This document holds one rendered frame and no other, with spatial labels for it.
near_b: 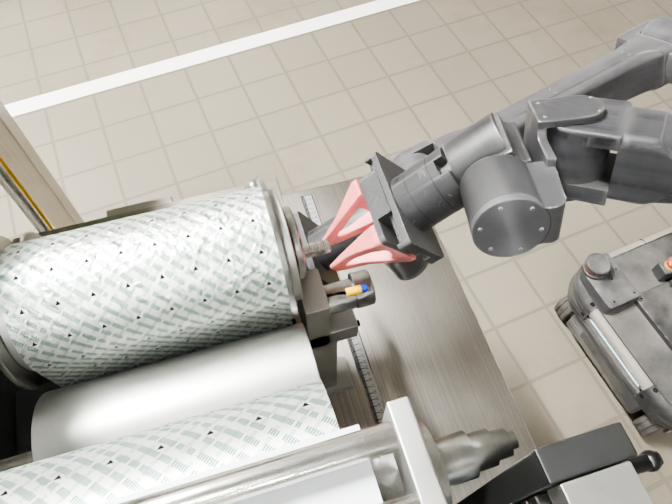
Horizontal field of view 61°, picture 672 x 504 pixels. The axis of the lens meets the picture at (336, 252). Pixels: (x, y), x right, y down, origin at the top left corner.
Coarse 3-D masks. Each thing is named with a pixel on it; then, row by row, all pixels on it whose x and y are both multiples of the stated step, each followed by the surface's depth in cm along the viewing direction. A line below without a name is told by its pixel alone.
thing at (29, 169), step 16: (0, 112) 127; (0, 128) 128; (16, 128) 134; (0, 144) 132; (16, 144) 133; (16, 160) 137; (32, 160) 139; (16, 176) 141; (32, 176) 143; (48, 176) 148; (32, 192) 147; (48, 192) 149; (48, 208) 154; (64, 208) 156; (64, 224) 161
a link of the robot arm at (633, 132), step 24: (600, 120) 45; (624, 120) 45; (648, 120) 44; (552, 144) 46; (576, 144) 45; (600, 144) 44; (624, 144) 43; (648, 144) 43; (576, 168) 47; (600, 168) 47; (624, 168) 44; (648, 168) 44; (576, 192) 48; (600, 192) 47; (624, 192) 46; (648, 192) 45
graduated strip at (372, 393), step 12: (312, 204) 102; (312, 216) 101; (360, 336) 90; (360, 348) 88; (360, 360) 88; (360, 372) 87; (372, 372) 87; (372, 384) 86; (372, 396) 85; (372, 408) 84; (384, 408) 84
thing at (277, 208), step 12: (276, 192) 55; (276, 204) 53; (276, 216) 52; (288, 240) 52; (288, 252) 52; (288, 264) 52; (300, 288) 54; (0, 312) 48; (0, 324) 48; (12, 348) 49
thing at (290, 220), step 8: (288, 208) 56; (288, 216) 55; (288, 224) 54; (296, 224) 54; (296, 232) 54; (296, 240) 54; (296, 248) 54; (296, 256) 54; (304, 256) 54; (304, 264) 55; (304, 272) 55
